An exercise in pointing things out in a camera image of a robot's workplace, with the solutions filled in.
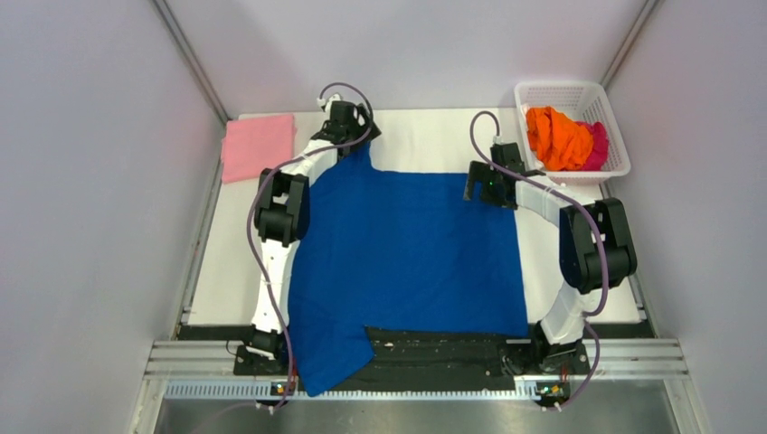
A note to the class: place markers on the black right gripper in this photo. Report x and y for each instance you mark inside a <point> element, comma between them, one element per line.
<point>479,172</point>

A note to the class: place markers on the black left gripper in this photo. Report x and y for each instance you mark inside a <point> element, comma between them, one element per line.
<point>362,128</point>

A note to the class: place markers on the blue printed t shirt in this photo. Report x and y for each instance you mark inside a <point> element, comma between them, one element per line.
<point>401,252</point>

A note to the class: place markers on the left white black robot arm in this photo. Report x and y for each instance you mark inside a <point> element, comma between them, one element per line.
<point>280,215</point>

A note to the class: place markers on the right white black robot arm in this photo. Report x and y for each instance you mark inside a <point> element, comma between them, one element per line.
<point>596,249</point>

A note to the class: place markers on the orange t shirt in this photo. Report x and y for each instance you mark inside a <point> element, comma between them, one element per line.
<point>559,143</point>

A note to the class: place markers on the folded pink t shirt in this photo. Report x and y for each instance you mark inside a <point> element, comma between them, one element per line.
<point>253,144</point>

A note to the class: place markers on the magenta t shirt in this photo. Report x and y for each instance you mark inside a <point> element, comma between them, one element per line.
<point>600,148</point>

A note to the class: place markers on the white plastic laundry basket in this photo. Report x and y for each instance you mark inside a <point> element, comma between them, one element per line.
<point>579,100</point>

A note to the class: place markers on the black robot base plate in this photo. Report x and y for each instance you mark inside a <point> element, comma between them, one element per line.
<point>404,361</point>

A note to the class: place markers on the aluminium rail frame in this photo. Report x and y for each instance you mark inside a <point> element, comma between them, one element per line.
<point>633,386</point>

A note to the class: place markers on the white slotted cable duct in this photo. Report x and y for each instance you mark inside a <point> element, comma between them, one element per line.
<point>267,391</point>

